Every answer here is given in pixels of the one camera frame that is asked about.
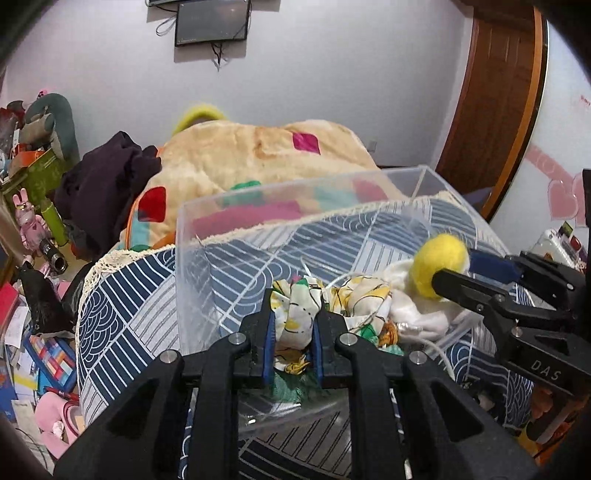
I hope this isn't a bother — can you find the blue white patterned cloth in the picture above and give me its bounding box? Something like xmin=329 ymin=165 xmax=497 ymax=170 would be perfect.
xmin=77 ymin=192 xmax=507 ymax=479

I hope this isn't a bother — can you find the black wall television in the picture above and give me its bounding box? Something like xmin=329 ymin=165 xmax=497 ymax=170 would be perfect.
xmin=144 ymin=0 xmax=181 ymax=8

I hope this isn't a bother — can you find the white toy vehicle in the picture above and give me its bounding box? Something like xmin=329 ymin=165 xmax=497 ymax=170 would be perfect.
xmin=530 ymin=221 xmax=588 ymax=273

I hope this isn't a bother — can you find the beige plush blanket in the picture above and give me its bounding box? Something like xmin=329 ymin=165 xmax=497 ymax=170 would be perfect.
xmin=119 ymin=119 xmax=385 ymax=252

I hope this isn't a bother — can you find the dark purple clothing pile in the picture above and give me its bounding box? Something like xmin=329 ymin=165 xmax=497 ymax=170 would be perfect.
xmin=54 ymin=131 xmax=161 ymax=260

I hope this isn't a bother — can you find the green cardboard box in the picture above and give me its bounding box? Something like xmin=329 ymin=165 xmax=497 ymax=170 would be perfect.
xmin=1 ymin=150 xmax=71 ymax=213

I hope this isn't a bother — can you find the white drawstring pouch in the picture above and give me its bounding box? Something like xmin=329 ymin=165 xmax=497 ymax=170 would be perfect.
xmin=382 ymin=260 xmax=476 ymax=343

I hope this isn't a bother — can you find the small grey wall monitor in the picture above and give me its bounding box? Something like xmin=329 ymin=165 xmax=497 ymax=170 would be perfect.
xmin=174 ymin=0 xmax=252 ymax=47

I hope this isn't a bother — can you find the yellow felt ball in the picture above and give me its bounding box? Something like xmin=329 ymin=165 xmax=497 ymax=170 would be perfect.
xmin=409 ymin=233 xmax=470 ymax=299

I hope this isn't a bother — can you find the colourful blue book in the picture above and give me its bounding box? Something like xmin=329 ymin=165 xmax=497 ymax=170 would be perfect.
xmin=24 ymin=334 xmax=77 ymax=393

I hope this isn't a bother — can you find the green dinosaur plush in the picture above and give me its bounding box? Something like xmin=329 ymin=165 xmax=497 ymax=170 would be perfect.
xmin=19 ymin=93 xmax=80 ymax=164

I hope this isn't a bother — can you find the floral fabric scrunchie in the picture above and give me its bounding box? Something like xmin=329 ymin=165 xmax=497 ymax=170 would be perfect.
xmin=270 ymin=275 xmax=401 ymax=375

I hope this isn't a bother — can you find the green knitted cloth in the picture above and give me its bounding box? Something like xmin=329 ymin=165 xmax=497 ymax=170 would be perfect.
xmin=267 ymin=369 xmax=325 ymax=403

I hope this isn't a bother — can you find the pink slipper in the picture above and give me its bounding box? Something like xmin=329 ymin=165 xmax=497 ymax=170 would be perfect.
xmin=34 ymin=391 xmax=85 ymax=459

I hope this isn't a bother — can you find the brown wooden door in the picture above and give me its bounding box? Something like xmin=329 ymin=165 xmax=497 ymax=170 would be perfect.
xmin=437 ymin=1 xmax=547 ymax=220

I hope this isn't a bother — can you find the clear plastic storage box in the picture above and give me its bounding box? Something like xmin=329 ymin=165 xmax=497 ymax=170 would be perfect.
xmin=174 ymin=164 xmax=498 ymax=434

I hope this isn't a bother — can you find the green bottle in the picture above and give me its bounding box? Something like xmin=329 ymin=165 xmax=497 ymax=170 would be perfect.
xmin=40 ymin=198 xmax=68 ymax=247

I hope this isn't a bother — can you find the pink bunny doll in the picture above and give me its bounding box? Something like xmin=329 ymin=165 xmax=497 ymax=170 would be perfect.
xmin=12 ymin=188 xmax=51 ymax=253

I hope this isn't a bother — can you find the pink heart decoration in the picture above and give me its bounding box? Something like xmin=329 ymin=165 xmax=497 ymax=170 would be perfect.
xmin=548 ymin=173 xmax=585 ymax=227

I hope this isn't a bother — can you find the black plastic bag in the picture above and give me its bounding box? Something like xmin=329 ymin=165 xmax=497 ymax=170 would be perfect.
xmin=18 ymin=262 xmax=94 ymax=339

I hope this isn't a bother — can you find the yellow green plush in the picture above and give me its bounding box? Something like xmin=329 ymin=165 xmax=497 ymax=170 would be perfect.
xmin=172 ymin=104 xmax=226 ymax=135

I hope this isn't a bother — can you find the red box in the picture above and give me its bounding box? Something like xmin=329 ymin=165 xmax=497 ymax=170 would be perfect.
xmin=0 ymin=283 xmax=19 ymax=332

